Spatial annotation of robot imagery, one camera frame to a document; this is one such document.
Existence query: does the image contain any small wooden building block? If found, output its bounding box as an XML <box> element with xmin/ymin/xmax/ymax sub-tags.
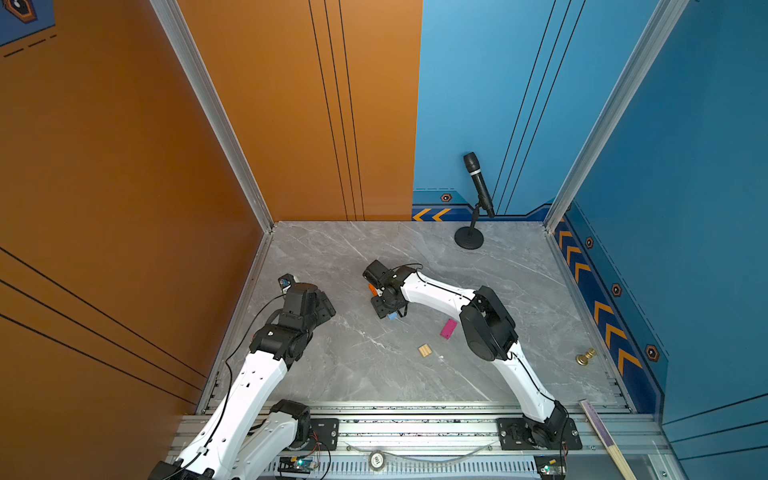
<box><xmin>418</xmin><ymin>344</ymin><xmax>433</xmax><ymax>358</ymax></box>

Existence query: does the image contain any pink building block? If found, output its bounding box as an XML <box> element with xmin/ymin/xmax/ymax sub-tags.
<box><xmin>440</xmin><ymin>319</ymin><xmax>458</xmax><ymax>340</ymax></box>

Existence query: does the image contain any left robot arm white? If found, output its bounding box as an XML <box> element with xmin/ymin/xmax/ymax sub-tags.
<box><xmin>149</xmin><ymin>274</ymin><xmax>336</xmax><ymax>479</ymax></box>

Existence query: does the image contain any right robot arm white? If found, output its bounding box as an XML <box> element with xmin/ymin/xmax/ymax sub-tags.
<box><xmin>363</xmin><ymin>260</ymin><xmax>572</xmax><ymax>450</ymax></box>

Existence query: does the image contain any black microphone stand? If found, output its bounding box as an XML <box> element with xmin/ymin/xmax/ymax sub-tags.
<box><xmin>454</xmin><ymin>204</ymin><xmax>484</xmax><ymax>250</ymax></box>

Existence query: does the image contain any black microphone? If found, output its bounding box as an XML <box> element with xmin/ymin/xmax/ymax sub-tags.
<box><xmin>463</xmin><ymin>152</ymin><xmax>496</xmax><ymax>218</ymax></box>

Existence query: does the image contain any round silver disc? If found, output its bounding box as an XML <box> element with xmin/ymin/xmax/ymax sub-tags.
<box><xmin>368</xmin><ymin>451</ymin><xmax>386</xmax><ymax>472</ymax></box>

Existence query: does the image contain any left green circuit board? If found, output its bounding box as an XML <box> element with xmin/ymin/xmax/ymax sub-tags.
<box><xmin>276</xmin><ymin>456</ymin><xmax>319</xmax><ymax>478</ymax></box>

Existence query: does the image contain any green circuit board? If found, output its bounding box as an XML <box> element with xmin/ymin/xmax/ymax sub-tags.
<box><xmin>534</xmin><ymin>456</ymin><xmax>567</xmax><ymax>480</ymax></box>
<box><xmin>276</xmin><ymin>456</ymin><xmax>319</xmax><ymax>478</ymax></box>

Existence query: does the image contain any brass bell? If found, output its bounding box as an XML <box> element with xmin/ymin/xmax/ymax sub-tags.
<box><xmin>575</xmin><ymin>348</ymin><xmax>597</xmax><ymax>366</ymax></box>

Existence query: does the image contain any right green circuit board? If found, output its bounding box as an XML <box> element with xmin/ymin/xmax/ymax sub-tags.
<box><xmin>534</xmin><ymin>456</ymin><xmax>567</xmax><ymax>480</ymax></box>

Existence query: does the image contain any folded hand fan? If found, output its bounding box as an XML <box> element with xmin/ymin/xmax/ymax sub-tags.
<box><xmin>579</xmin><ymin>400</ymin><xmax>637</xmax><ymax>480</ymax></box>

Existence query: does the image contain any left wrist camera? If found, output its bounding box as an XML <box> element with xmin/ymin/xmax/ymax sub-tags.
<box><xmin>278</xmin><ymin>273</ymin><xmax>297</xmax><ymax>293</ymax></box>

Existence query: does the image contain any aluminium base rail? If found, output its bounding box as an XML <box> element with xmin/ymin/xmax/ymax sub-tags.
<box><xmin>167</xmin><ymin>400</ymin><xmax>685</xmax><ymax>480</ymax></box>

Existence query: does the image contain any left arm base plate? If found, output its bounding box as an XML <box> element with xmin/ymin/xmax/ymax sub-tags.
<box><xmin>287</xmin><ymin>417</ymin><xmax>340</xmax><ymax>451</ymax></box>

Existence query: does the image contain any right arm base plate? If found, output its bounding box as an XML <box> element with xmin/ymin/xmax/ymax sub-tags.
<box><xmin>495</xmin><ymin>417</ymin><xmax>583</xmax><ymax>451</ymax></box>

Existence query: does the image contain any aluminium corner post left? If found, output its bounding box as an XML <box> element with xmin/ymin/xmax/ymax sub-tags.
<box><xmin>149</xmin><ymin>0</ymin><xmax>274</xmax><ymax>234</ymax></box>

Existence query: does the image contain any aluminium corner post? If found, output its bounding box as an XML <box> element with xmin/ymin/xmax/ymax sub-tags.
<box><xmin>543</xmin><ymin>0</ymin><xmax>689</xmax><ymax>234</ymax></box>
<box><xmin>149</xmin><ymin>0</ymin><xmax>274</xmax><ymax>234</ymax></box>

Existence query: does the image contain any aluminium corner post right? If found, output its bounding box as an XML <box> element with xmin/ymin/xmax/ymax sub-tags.
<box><xmin>543</xmin><ymin>0</ymin><xmax>689</xmax><ymax>234</ymax></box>

